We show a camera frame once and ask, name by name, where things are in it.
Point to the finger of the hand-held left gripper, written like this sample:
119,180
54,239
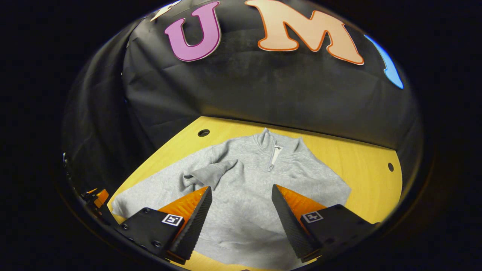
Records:
102,197
91,191

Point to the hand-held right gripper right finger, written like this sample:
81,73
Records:
292,229

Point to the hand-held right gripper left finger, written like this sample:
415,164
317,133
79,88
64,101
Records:
192,229

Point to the grey zip sweatshirt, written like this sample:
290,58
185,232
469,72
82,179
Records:
244,203

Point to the black backdrop cloth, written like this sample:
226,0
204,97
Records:
263,90

